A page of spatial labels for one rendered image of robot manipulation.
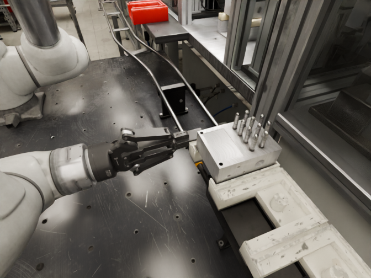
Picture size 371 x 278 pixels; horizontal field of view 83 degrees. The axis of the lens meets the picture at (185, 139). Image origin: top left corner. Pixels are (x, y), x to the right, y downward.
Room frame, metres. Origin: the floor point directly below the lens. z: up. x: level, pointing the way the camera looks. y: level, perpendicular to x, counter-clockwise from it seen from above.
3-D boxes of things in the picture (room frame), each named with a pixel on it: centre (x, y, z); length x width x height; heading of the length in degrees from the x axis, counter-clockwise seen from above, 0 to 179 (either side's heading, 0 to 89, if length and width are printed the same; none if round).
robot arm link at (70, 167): (0.24, 0.21, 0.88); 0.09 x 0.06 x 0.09; 21
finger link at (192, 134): (0.32, -0.01, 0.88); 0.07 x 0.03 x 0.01; 111
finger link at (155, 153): (0.29, 0.08, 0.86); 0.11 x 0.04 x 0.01; 111
